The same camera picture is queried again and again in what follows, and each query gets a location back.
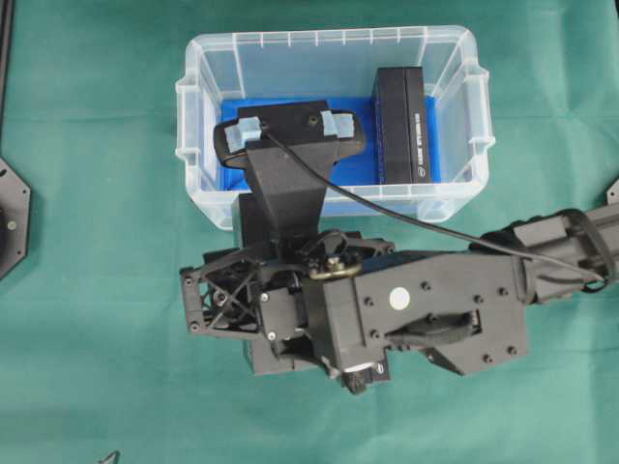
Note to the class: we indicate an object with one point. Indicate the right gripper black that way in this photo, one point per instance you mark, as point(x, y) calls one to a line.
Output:
point(216, 296)

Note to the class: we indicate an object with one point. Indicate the black camera box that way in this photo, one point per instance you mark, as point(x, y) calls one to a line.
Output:
point(405, 128)
point(285, 345)

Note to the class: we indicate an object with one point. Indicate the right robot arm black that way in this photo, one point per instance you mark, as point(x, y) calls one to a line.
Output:
point(339, 302)

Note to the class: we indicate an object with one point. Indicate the clear plastic storage case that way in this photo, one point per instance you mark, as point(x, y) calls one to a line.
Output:
point(338, 66)

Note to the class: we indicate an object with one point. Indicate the small black object bottom edge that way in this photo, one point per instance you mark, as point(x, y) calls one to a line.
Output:
point(109, 454)

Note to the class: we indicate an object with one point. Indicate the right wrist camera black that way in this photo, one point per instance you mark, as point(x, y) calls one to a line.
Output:
point(285, 151)

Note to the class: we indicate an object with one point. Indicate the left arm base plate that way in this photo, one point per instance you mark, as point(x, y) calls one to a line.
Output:
point(15, 218)

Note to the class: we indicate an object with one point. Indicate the black frame rail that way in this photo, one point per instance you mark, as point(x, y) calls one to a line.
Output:
point(7, 17)

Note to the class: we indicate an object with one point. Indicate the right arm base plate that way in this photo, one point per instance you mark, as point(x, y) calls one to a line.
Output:
point(612, 193)

